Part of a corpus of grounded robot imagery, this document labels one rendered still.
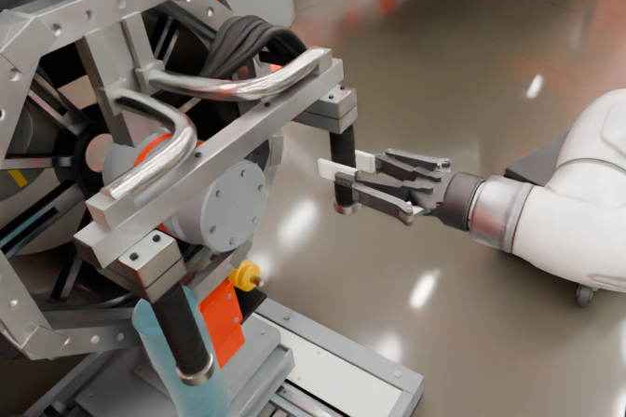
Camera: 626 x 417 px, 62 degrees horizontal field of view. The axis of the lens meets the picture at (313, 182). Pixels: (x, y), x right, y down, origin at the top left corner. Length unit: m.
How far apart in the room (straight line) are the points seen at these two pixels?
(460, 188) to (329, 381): 0.85
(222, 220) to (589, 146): 0.47
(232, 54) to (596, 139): 0.47
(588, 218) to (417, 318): 1.04
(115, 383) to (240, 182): 0.80
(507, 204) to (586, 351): 1.03
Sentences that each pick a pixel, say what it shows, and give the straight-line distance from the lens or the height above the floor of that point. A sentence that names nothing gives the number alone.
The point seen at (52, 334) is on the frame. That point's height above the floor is 0.75.
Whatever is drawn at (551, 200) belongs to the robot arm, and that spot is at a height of 0.88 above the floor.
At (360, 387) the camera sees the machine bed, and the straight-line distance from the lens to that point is 1.40.
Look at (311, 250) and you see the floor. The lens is 1.83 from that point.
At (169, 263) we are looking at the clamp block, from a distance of 0.53.
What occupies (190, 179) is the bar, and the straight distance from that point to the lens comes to 0.55.
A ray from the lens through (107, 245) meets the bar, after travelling 0.51.
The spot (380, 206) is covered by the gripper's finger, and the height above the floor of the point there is 0.83.
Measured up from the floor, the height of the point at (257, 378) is 0.15.
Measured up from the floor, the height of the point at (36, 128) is 0.79.
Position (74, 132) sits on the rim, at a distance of 0.82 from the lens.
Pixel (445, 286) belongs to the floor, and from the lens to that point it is 1.71.
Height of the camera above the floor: 1.28
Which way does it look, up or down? 37 degrees down
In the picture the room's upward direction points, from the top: 7 degrees counter-clockwise
